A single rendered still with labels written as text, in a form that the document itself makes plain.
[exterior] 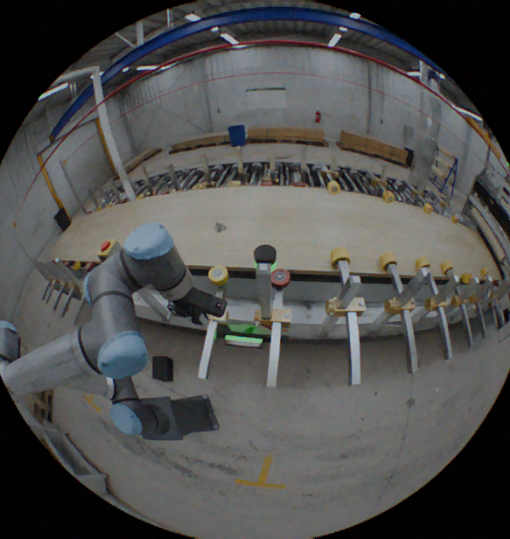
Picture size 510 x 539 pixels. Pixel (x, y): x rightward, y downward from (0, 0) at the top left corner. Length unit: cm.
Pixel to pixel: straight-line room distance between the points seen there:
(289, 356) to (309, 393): 35
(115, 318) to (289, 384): 136
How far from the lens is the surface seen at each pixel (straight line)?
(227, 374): 155
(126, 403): 90
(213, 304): 47
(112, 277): 37
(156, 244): 33
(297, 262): 79
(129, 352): 28
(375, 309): 114
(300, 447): 160
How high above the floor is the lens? 151
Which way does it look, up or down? 52 degrees down
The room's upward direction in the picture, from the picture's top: 7 degrees counter-clockwise
